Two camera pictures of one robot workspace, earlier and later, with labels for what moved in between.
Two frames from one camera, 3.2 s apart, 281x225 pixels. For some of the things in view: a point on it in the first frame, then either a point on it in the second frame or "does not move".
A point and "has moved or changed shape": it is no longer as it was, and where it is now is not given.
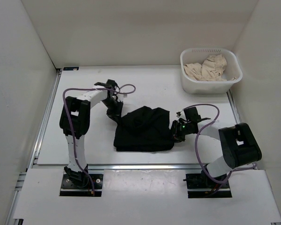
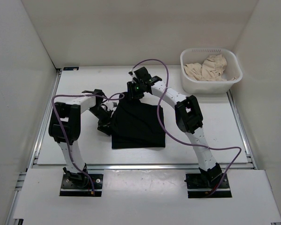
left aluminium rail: [35, 146] does not move
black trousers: [146, 129] has moved or changed shape
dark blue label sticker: [74, 68] does not move
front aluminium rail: [123, 166] does not move
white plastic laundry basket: [209, 71] does not move
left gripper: [116, 114] to [102, 125]
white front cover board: [145, 196] does not move
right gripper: [177, 137] to [131, 94]
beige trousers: [211, 70] does not move
